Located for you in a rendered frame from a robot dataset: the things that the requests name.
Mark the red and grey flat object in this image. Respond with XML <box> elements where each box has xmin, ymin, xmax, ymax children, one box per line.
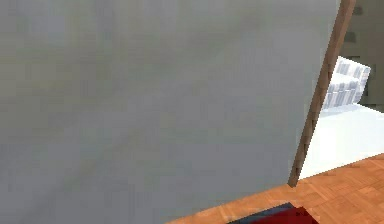
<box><xmin>227</xmin><ymin>202</ymin><xmax>322</xmax><ymax>224</ymax></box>

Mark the brown wooden door frame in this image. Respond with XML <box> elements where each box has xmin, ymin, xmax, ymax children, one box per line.
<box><xmin>287</xmin><ymin>0</ymin><xmax>358</xmax><ymax>189</ymax></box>

